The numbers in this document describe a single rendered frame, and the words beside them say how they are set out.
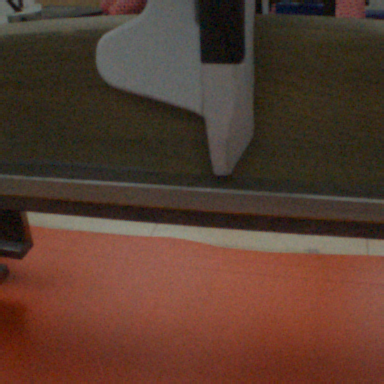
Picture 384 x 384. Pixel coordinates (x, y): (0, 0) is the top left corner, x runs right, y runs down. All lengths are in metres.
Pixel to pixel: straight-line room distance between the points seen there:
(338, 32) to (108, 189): 0.11
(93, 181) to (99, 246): 0.18
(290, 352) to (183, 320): 0.07
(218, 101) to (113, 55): 0.04
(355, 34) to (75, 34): 0.11
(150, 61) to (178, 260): 0.21
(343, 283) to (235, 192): 0.17
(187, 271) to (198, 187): 0.16
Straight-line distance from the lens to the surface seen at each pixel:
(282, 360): 0.30
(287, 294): 0.34
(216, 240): 0.39
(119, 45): 0.20
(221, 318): 0.32
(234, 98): 0.18
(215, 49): 0.18
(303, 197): 0.21
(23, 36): 0.23
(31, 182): 0.24
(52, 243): 0.41
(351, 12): 0.69
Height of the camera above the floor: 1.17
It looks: 28 degrees down
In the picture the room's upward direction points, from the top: 3 degrees counter-clockwise
